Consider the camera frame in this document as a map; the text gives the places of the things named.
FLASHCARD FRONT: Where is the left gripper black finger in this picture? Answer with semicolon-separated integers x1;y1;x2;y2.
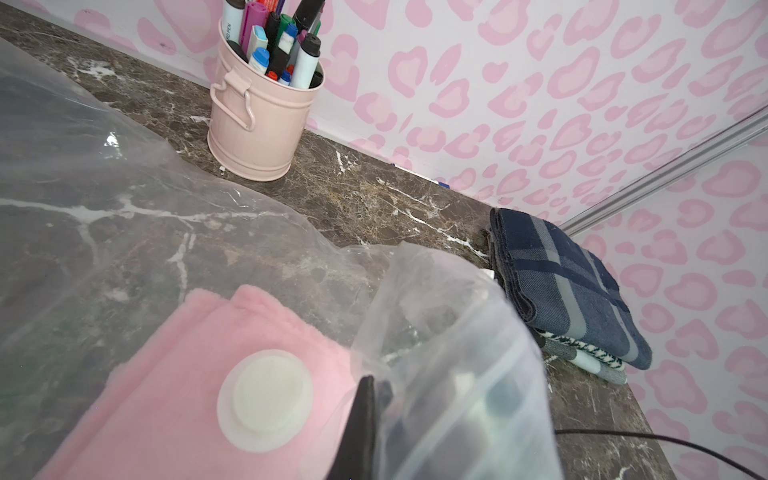
326;375;378;480

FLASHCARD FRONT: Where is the clear plastic vacuum bag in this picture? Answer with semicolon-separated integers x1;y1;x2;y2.
1;43;563;479

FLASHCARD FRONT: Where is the houndstooth black white blanket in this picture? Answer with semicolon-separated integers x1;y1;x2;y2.
536;329;625;371

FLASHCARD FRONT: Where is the navy blue plaid blanket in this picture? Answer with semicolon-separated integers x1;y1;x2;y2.
489;208;653;370

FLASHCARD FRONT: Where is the grey black checked blanket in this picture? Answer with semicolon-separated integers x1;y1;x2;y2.
542;338;627;385

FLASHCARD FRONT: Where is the pink fleece blanket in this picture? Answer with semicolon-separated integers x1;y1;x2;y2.
40;285;356;479

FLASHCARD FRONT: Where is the pink metal pen cup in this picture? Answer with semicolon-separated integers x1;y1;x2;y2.
207;36;324;182

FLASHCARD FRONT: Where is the black capped marker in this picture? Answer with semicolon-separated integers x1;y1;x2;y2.
290;33;321;89

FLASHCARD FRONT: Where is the black cable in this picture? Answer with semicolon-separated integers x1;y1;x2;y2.
554;428;763;480

